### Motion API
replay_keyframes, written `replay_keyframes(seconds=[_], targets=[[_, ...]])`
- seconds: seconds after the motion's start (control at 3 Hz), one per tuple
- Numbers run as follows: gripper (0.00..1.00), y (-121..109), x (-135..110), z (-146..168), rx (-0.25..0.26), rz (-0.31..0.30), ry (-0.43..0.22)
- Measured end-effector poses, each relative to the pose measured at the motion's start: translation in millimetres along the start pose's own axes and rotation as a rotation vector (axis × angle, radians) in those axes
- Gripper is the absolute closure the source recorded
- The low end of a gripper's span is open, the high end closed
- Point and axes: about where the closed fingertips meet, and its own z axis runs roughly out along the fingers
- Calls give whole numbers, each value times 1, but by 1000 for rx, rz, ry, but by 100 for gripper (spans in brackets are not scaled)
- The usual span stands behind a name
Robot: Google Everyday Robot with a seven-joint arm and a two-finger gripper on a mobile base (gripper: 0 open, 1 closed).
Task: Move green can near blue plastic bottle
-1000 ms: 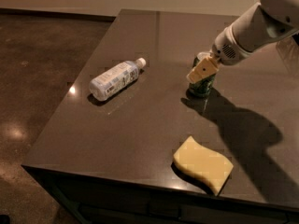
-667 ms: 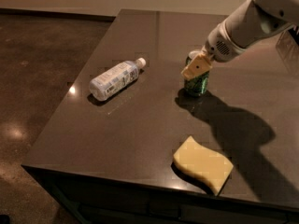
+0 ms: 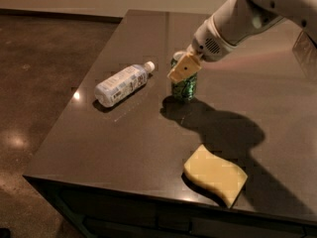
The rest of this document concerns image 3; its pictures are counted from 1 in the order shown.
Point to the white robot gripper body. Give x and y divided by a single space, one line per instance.
208 44

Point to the yellow wavy sponge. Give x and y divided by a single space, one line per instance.
219 176

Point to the dark table cabinet base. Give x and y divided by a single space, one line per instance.
103 213

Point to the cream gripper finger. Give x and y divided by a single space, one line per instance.
187 64

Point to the green soda can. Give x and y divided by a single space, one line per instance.
183 91

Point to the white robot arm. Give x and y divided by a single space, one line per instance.
237 20

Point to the clear plastic water bottle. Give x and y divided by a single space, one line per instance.
123 83

